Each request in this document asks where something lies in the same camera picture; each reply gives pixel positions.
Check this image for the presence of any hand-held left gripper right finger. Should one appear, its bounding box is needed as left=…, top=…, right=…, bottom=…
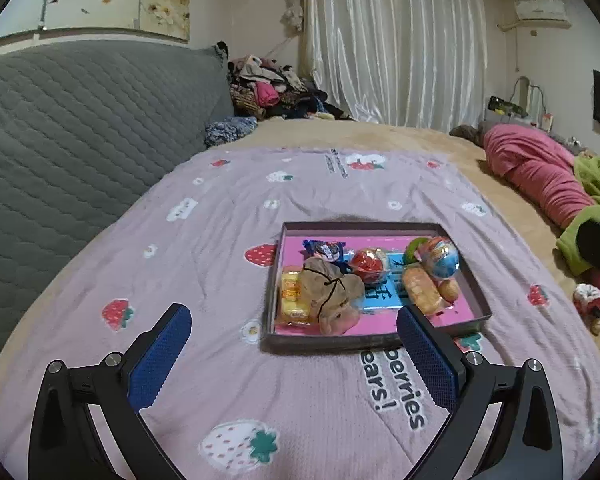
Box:
left=396, top=304, right=565, bottom=480

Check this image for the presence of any pile of clothes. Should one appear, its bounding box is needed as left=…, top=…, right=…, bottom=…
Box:
left=228, top=54, right=353, bottom=122

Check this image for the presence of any small red white doll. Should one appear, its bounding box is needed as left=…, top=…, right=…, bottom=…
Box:
left=573, top=282, right=600, bottom=336

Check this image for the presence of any hanging plush toy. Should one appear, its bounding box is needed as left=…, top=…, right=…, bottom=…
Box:
left=281, top=6, right=305, bottom=31

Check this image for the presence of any grey quilted headboard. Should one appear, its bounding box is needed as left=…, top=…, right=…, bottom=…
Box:
left=0, top=42, right=236, bottom=401

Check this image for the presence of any green blanket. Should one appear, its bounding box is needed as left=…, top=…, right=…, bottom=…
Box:
left=556, top=155, right=600, bottom=276

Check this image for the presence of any white curtain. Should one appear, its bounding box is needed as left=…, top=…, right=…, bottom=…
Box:
left=302, top=0, right=488, bottom=133

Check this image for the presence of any grey cloth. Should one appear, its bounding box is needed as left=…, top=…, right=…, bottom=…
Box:
left=450, top=122, right=488, bottom=146

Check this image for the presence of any yellow cake packet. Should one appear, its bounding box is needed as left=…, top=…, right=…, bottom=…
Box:
left=277, top=267, right=315, bottom=322

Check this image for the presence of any white chair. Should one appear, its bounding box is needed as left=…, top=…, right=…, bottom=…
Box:
left=511, top=76, right=546, bottom=126

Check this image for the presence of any pink box tray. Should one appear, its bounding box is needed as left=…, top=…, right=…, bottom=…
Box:
left=260, top=220, right=493, bottom=356

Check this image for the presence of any pink and blue booklet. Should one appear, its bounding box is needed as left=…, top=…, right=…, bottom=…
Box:
left=275, top=232, right=483, bottom=333

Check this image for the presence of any pink strawberry print blanket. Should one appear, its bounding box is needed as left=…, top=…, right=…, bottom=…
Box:
left=0, top=146, right=600, bottom=480

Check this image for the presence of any clear biscuit packet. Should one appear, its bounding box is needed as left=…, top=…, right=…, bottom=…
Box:
left=401, top=265, right=446, bottom=316

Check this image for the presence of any red and blue egg toy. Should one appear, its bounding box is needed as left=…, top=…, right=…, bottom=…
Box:
left=349, top=247, right=388, bottom=286
left=414, top=237, right=461, bottom=279

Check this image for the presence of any beige mesh scrunchie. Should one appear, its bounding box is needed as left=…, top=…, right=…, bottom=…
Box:
left=297, top=256, right=367, bottom=336

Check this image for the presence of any dark bag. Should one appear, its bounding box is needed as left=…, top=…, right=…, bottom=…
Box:
left=487, top=95, right=528, bottom=117

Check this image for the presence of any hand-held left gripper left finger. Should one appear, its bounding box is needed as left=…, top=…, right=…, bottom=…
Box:
left=27, top=303, right=192, bottom=480

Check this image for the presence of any white air conditioner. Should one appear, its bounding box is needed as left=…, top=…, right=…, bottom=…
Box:
left=514, top=0, right=571, bottom=30

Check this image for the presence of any pink quilt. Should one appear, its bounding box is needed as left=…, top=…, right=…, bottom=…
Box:
left=482, top=124, right=600, bottom=336

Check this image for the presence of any blue cookie packet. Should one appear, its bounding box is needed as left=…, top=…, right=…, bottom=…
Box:
left=301, top=239, right=347, bottom=262

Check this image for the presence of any blue patterned cloth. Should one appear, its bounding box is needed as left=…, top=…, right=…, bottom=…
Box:
left=204, top=116, right=258, bottom=148

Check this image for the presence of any green fuzzy scrunchie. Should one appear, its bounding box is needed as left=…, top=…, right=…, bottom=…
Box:
left=404, top=236, right=428, bottom=263

